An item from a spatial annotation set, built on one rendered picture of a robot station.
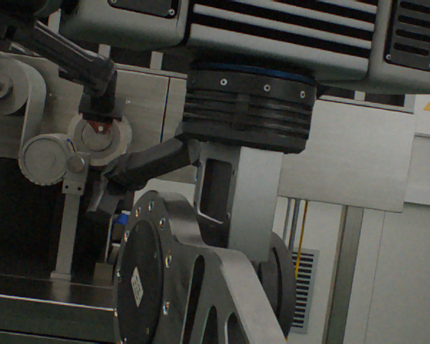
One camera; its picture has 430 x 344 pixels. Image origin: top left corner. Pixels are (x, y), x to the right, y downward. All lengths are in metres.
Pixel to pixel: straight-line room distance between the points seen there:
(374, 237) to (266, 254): 4.01
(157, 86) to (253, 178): 1.48
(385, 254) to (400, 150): 2.53
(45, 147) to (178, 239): 1.23
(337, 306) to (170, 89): 0.88
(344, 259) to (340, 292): 0.11
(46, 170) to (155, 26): 1.24
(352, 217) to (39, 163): 1.05
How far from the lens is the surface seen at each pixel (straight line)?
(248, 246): 0.75
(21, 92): 1.91
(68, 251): 1.87
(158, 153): 1.49
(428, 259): 4.89
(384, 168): 2.30
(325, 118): 2.25
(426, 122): 4.80
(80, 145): 1.88
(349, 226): 2.46
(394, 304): 4.88
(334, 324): 2.51
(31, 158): 1.90
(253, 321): 0.56
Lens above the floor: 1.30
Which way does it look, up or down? 3 degrees down
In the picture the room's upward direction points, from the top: 8 degrees clockwise
